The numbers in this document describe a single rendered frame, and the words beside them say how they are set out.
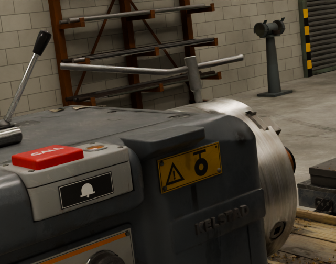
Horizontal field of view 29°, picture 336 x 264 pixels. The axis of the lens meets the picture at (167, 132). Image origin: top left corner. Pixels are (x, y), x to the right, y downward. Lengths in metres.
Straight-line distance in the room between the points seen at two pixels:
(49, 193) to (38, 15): 7.85
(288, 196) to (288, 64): 10.61
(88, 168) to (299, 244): 0.80
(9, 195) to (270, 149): 0.55
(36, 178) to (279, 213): 0.54
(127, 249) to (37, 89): 7.69
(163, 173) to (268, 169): 0.31
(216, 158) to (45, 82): 7.69
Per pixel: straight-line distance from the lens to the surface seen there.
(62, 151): 0.73
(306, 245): 1.45
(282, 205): 1.13
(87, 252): 0.80
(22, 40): 8.40
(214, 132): 0.90
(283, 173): 1.13
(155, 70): 1.19
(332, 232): 1.52
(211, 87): 10.34
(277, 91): 10.09
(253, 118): 1.16
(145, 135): 0.83
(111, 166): 0.75
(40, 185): 0.71
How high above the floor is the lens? 1.40
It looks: 10 degrees down
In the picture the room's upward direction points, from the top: 7 degrees counter-clockwise
